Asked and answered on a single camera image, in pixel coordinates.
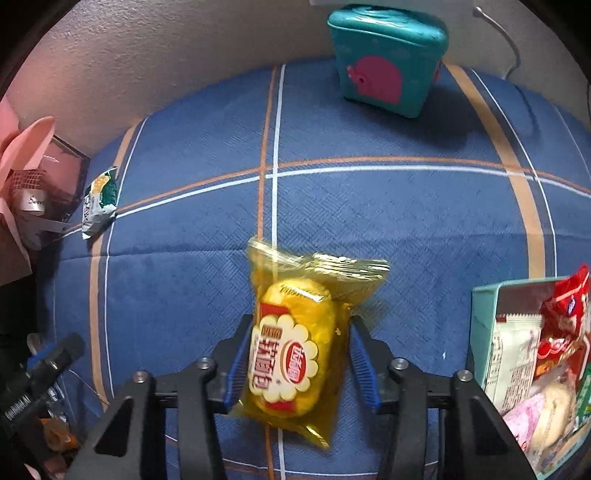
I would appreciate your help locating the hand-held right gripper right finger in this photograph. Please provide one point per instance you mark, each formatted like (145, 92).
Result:
(364, 369)

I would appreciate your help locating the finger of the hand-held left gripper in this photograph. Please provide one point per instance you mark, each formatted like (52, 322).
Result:
(60, 355)

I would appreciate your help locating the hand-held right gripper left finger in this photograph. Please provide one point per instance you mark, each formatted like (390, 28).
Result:
(238, 364)

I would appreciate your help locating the yellow bread packet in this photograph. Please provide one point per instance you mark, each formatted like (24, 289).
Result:
(291, 350)

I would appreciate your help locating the teal cardboard box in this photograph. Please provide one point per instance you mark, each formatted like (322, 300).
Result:
(485, 323)

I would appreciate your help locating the pink cake roll packet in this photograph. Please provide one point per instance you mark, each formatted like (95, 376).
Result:
(521, 417)

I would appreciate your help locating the red patterned snack packet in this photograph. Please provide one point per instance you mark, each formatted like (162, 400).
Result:
(554, 353)

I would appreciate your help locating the clear packet with round bun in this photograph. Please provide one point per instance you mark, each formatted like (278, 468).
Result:
(554, 406)

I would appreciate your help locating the red snack packet with cartoon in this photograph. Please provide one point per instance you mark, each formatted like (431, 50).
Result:
(565, 304)

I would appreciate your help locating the green and white snack packet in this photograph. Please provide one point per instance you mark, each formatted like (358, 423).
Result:
(99, 203)

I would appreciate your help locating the blue plaid tablecloth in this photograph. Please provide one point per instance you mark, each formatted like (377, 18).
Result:
(369, 207)

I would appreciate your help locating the transparent pink gift box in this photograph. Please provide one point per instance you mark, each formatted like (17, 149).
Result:
(64, 170)

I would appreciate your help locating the pink flower bouquet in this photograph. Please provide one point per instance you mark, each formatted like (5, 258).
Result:
(14, 152)

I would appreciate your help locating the teal box with pink elephant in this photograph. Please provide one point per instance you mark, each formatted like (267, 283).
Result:
(383, 78)

